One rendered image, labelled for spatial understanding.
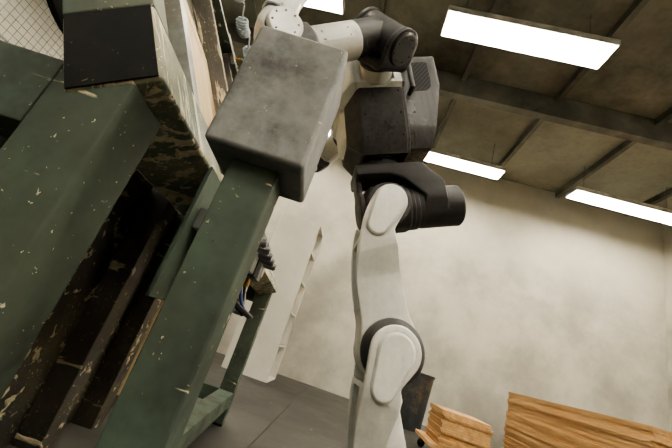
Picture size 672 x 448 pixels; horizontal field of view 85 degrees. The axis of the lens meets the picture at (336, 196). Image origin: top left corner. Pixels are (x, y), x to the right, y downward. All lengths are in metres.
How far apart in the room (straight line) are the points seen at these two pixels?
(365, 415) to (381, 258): 0.33
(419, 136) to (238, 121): 0.65
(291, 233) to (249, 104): 4.64
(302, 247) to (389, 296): 4.14
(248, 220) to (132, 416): 0.21
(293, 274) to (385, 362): 4.14
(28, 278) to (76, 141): 0.15
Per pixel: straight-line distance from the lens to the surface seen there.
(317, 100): 0.46
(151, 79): 0.50
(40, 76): 0.56
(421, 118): 1.04
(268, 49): 0.51
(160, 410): 0.43
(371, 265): 0.89
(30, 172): 0.50
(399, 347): 0.85
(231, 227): 0.43
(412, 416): 5.20
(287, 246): 5.02
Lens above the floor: 0.58
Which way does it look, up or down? 22 degrees up
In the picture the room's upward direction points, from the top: 19 degrees clockwise
